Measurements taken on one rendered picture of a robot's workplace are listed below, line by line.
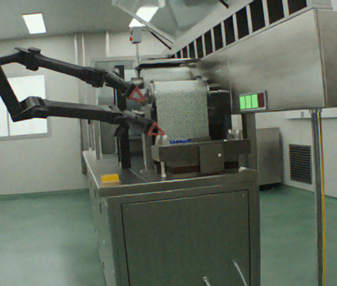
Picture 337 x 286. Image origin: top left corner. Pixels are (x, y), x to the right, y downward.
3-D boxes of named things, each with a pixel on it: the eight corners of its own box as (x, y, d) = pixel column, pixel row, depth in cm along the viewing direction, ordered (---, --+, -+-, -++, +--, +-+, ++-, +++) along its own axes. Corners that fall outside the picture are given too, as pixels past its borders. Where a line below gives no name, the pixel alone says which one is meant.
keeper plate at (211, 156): (199, 172, 174) (198, 146, 173) (222, 170, 176) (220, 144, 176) (201, 173, 172) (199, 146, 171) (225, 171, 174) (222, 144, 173)
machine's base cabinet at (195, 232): (94, 240, 410) (85, 154, 405) (156, 233, 424) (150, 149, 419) (128, 379, 164) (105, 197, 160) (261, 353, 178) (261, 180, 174)
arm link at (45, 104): (34, 107, 151) (27, 92, 158) (30, 120, 153) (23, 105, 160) (127, 116, 179) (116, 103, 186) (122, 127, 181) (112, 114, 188)
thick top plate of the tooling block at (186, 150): (152, 159, 186) (150, 145, 185) (237, 151, 194) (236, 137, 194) (159, 161, 170) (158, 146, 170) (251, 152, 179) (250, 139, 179)
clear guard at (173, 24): (116, 3, 276) (116, 3, 276) (175, 42, 286) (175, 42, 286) (140, -59, 173) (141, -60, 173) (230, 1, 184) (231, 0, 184)
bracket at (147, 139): (139, 171, 201) (134, 107, 199) (152, 171, 202) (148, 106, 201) (141, 173, 196) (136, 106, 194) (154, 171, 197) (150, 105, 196)
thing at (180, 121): (158, 146, 191) (156, 105, 189) (209, 141, 196) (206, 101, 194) (159, 146, 190) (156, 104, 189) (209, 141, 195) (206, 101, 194)
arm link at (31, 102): (15, 132, 153) (9, 118, 160) (45, 115, 156) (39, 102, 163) (-36, 39, 121) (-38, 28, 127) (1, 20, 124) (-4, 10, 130)
